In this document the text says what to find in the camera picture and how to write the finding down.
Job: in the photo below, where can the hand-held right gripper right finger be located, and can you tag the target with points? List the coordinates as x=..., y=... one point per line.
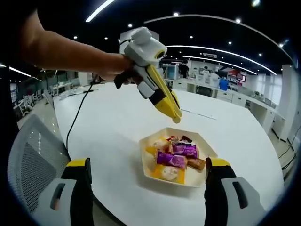
x=216, y=200

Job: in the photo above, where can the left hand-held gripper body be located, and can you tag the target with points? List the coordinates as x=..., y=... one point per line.
x=143, y=51

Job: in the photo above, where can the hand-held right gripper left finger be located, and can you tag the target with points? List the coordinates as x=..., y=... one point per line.
x=80, y=195

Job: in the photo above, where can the small red food packet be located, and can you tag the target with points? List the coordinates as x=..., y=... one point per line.
x=172, y=137

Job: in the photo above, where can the small black food packet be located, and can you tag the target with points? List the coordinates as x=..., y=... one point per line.
x=186, y=139

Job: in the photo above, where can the brown snack bar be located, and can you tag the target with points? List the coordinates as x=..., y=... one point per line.
x=196, y=164

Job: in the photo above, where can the orange clear pastry food packet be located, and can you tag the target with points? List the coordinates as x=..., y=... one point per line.
x=168, y=173
x=154, y=147

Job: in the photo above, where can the purple food snack packet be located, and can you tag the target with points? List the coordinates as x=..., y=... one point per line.
x=170, y=160
x=185, y=150

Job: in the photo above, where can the cream hexagonal tray container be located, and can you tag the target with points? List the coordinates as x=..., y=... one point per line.
x=202, y=146

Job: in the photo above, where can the person's left hand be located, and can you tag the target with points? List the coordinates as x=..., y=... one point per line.
x=115, y=69

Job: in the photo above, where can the light blue screen device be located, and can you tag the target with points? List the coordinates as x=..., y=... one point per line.
x=171, y=71

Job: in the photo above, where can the white office desk row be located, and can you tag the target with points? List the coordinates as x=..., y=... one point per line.
x=230, y=94

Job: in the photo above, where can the curved ceiling light strip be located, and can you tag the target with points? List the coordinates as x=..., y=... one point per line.
x=218, y=48
x=218, y=60

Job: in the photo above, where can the straight ceiling light strip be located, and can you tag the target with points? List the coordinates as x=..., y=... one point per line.
x=100, y=10

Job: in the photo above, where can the grey mesh office chair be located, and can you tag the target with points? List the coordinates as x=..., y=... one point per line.
x=33, y=153

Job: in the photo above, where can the group of white office chairs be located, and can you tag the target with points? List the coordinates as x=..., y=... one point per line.
x=28, y=103

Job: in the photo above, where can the red wall display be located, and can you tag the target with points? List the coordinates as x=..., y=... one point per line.
x=237, y=76

